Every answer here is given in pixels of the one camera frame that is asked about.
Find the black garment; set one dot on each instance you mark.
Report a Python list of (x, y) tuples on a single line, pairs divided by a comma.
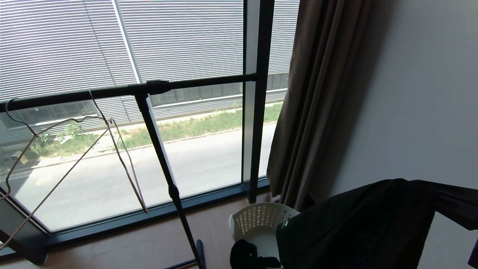
[(354, 231), (244, 256)]

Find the pink clothes hanger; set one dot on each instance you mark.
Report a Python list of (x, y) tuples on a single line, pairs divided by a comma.
[(127, 168), (56, 178)]

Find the white laundry basket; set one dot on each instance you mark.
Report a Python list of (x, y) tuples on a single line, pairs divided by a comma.
[(261, 218)]

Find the black clothes rack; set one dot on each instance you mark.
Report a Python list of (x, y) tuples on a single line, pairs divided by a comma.
[(157, 87)]

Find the window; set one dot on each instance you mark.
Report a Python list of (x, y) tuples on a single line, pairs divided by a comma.
[(257, 112)]

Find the brown curtain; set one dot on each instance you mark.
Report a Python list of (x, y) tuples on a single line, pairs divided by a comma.
[(317, 93)]

